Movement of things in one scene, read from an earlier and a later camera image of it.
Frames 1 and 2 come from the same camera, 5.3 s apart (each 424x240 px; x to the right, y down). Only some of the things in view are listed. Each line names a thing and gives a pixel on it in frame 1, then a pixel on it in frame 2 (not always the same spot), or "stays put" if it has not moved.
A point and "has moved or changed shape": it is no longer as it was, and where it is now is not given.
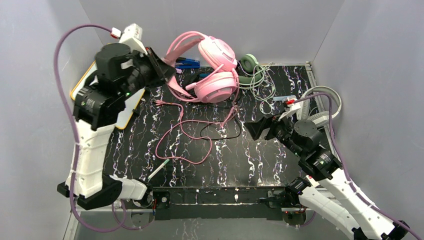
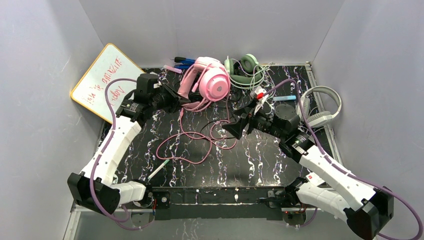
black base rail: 188,203 stays put
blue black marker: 185,63 stays put
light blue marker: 282,98 stays put
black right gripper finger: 256,128 -> 236,128
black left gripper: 154,65 -> 171,96
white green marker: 159,167 stays put
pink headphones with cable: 202,68 has moved or changed shape
